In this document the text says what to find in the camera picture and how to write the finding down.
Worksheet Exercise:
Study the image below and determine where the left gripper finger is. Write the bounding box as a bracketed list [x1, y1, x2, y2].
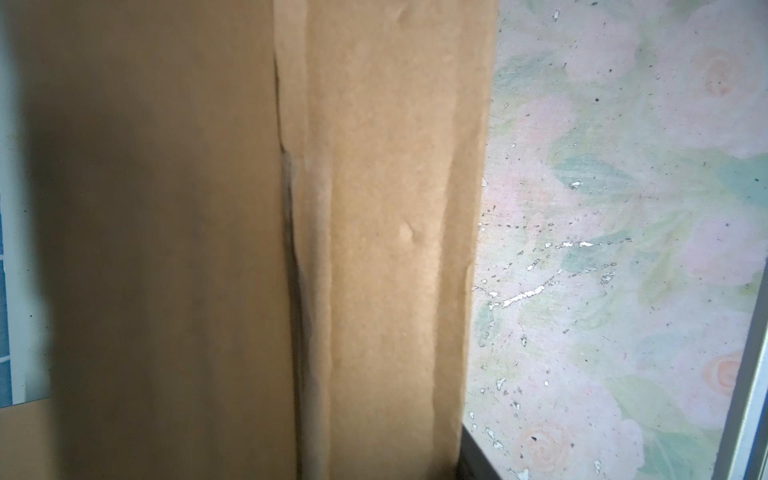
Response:
[456, 425, 501, 480]

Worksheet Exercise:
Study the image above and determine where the brown cardboard box sheet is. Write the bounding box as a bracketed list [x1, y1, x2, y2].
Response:
[1, 1, 497, 479]

